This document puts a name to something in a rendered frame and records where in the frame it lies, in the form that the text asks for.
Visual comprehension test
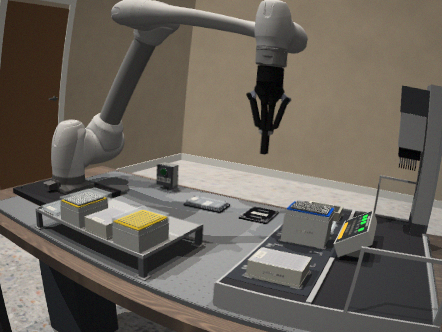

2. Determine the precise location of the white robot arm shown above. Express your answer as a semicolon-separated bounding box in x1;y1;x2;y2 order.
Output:
43;0;308;195

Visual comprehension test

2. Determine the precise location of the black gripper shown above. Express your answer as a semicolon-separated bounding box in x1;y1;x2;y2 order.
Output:
246;65;291;155

